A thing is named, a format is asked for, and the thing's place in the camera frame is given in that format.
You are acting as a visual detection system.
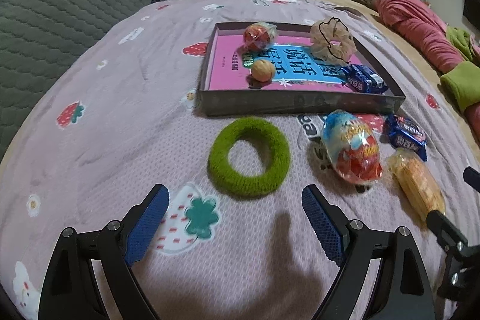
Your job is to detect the yellow packaged cake snack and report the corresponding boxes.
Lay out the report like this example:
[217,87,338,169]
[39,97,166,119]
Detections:
[387,149,446,222]

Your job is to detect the blue cookie packet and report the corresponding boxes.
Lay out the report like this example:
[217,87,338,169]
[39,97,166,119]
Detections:
[384,114,427,162]

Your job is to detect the red toy egg capsule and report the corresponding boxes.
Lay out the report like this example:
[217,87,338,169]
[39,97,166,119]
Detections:
[322,110,383,186]

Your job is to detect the blue wafer packet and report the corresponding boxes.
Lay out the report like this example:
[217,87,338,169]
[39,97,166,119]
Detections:
[342,64,389,94]

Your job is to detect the green fuzzy hair scrunchie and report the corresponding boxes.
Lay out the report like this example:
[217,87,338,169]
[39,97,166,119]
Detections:
[208,117,290,199]

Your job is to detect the beige sheer hair scrunchie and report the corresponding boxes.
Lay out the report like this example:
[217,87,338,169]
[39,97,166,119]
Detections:
[310,17,356,67]

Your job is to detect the walnut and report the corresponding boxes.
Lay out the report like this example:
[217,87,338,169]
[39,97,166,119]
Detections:
[250,59,276,83]

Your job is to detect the blue-red toy egg capsule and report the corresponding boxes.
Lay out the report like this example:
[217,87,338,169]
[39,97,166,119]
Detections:
[243,22,278,52]

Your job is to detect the green fleece blanket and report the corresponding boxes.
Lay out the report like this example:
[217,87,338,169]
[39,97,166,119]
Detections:
[440,26,479,113]

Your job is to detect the pink quilt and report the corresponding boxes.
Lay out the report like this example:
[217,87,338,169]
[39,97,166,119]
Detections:
[375,0,479,136]

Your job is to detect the black television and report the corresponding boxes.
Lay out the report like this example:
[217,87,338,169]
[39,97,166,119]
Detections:
[463,0,480,28]

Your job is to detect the pink and blue book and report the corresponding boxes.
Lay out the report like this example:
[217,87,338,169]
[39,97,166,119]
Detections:
[205,33,355,93]

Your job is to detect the grey quilted headboard cover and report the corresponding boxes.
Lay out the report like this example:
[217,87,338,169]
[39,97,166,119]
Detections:
[1,0,151,152]

